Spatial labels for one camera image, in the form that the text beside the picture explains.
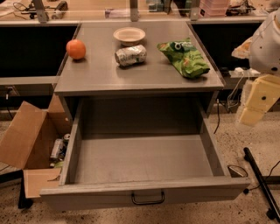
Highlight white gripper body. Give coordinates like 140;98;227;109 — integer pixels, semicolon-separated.
231;38;252;59

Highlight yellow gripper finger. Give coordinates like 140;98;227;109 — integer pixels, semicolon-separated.
238;74;280;127

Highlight green rice chip bag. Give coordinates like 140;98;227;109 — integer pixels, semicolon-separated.
157;38;210;79

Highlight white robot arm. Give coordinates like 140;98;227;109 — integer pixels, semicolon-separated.
232;9;280;130

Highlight open grey top drawer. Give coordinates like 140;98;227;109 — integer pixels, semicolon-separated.
40;100;249;211

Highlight white power strip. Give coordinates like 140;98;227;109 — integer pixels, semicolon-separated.
229;67;260;79

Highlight pink plastic bin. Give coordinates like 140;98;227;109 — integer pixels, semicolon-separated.
199;0;230;18

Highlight crushed silver can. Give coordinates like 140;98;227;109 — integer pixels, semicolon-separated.
115;45;147;67

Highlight beige paper bowl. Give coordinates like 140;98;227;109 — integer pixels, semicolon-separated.
113;27;145;46

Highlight black stand leg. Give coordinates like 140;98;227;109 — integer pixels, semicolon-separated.
243;147;280;223

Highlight orange fruit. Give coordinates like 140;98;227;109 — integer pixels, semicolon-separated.
66;39;86;60

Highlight items inside cardboard box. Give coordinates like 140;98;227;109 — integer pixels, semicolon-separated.
50;134;70;168

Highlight brown cardboard box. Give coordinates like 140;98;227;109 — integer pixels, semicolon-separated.
0;95;72;199

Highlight white hanging cable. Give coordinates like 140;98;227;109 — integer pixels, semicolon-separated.
227;73;252;109

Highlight black hanging cable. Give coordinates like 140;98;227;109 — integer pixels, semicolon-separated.
213;99;221;135

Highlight black drawer handle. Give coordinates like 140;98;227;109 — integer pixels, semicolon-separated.
130;192;165;206

